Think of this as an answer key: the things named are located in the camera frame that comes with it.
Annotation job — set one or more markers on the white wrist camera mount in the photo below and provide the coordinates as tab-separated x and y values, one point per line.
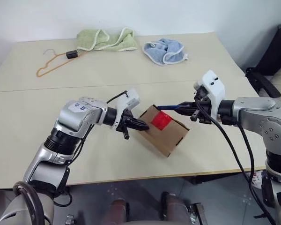
133	99
215	91

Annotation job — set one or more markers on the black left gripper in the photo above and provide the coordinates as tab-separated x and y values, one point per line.
124	123

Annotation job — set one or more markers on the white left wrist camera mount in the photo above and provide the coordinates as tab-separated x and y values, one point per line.
133	99

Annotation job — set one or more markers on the black rectangular plastic block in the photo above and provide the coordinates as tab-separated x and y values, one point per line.
72	54

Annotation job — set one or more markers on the green towel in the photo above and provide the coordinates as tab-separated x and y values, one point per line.
121	42

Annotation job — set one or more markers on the light blue towel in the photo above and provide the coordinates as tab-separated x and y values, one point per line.
157	54

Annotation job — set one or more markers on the white red spotted cloth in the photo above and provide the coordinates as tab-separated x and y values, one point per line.
256	179

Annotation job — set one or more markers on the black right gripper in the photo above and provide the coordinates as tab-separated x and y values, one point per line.
202	109

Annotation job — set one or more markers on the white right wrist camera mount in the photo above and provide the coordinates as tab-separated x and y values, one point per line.
215	91

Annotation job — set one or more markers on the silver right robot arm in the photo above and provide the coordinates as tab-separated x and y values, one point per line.
253	112

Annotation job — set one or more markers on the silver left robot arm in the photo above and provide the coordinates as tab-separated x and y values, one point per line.
72	117

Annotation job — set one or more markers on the brown cardboard box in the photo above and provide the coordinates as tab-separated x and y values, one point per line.
164	138

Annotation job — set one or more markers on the black office chair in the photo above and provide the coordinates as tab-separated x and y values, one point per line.
274	51

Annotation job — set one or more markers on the dark brown rounded shape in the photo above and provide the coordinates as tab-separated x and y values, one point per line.
175	211
118	212

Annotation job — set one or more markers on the red cube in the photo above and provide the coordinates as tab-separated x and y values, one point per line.
160	120

